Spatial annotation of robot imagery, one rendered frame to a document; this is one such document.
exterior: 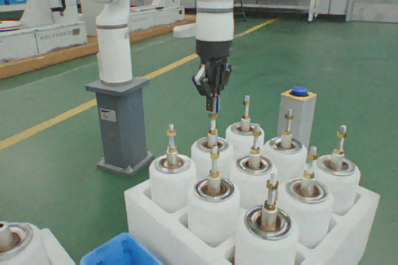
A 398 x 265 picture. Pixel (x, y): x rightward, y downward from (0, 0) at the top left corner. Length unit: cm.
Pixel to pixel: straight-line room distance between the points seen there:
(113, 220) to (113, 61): 45
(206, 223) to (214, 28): 35
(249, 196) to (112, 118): 54
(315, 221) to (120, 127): 65
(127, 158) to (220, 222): 56
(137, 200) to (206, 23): 38
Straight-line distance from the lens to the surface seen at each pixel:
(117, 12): 98
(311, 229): 61
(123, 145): 104
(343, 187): 68
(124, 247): 73
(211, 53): 61
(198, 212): 57
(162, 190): 64
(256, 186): 63
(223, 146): 72
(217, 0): 60
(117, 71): 98
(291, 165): 72
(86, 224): 93
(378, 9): 569
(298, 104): 86
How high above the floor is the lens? 60
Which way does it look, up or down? 23 degrees down
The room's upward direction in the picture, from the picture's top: straight up
